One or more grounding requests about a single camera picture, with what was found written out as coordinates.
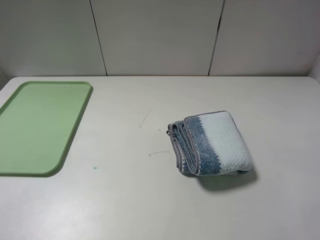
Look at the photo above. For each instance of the green plastic tray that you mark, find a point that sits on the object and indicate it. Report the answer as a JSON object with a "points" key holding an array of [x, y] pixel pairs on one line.
{"points": [[37, 125]]}

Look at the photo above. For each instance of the blue white striped towel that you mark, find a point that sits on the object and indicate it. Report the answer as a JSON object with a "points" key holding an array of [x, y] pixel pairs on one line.
{"points": [[209, 144]]}

